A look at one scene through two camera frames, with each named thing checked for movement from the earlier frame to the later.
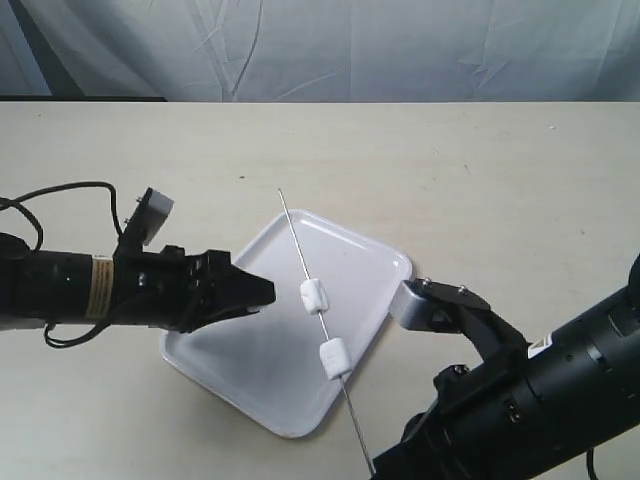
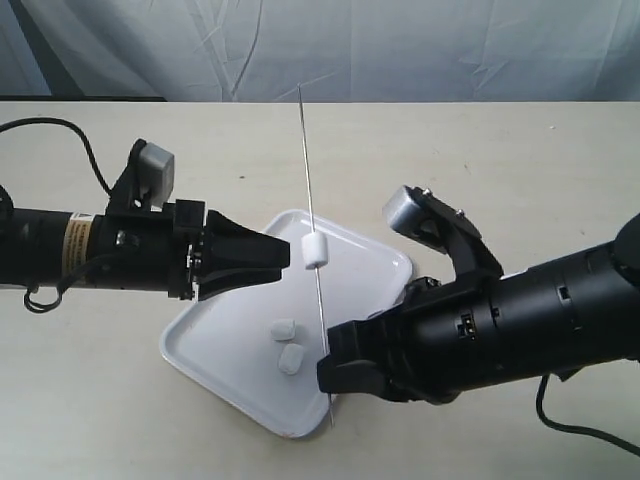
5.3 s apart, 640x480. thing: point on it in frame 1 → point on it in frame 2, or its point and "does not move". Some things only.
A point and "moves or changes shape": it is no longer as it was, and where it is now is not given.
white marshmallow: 335,358 moves or changes shape
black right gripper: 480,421 → 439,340
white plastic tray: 282,364 does not move
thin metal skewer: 307,277 → 313,223
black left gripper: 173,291 → 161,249
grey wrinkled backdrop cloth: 322,50 does not move
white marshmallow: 314,296 → 315,250
